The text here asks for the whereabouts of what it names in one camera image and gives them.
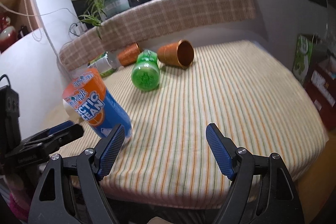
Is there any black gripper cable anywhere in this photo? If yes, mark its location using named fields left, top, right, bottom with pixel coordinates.
left=0, top=73, right=11, bottom=88

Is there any pink cloth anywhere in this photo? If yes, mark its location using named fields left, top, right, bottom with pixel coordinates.
left=7, top=179, right=30, bottom=220

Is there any potted spider plant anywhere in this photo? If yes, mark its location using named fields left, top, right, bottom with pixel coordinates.
left=72, top=0, right=140, bottom=40

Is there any striped cloth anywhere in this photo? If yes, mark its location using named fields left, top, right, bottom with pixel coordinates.
left=50, top=40, right=330, bottom=210

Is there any wooden shelf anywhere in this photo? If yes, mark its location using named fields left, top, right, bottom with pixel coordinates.
left=0, top=0, right=35, bottom=54

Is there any red cardboard box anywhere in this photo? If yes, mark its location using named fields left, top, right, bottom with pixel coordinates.
left=304, top=55, right=336, bottom=131

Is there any blue and orange labelled bottle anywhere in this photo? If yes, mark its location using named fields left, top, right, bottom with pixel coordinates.
left=62, top=68, right=133, bottom=146

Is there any white power strip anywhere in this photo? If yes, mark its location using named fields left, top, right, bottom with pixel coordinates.
left=69, top=21, right=89, bottom=37

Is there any plaid cushion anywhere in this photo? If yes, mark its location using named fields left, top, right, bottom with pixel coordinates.
left=59, top=0, right=257, bottom=73

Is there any clear bottle with green label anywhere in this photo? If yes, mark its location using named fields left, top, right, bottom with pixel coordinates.
left=88, top=51, right=120, bottom=78

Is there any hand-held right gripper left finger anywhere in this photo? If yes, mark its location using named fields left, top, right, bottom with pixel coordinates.
left=28, top=124, right=126, bottom=224

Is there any green plastic bottle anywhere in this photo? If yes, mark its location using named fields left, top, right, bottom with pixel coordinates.
left=131, top=49, right=161, bottom=92

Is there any white cable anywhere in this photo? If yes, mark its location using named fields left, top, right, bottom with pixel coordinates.
left=0, top=2, right=80, bottom=20

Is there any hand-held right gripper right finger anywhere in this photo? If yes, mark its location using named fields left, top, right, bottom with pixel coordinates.
left=206, top=123, right=305, bottom=224

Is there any red and white ornament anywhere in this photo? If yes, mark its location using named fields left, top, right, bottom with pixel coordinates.
left=0, top=15, right=18, bottom=53

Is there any green gift bag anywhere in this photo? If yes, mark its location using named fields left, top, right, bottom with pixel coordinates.
left=292, top=33, right=326, bottom=86

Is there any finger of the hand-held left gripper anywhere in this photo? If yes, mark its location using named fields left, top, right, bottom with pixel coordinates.
left=22, top=121, right=76, bottom=145
left=39, top=124, right=85, bottom=154

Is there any small glittery orange cup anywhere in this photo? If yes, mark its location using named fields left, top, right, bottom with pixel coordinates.
left=117, top=42, right=142, bottom=67

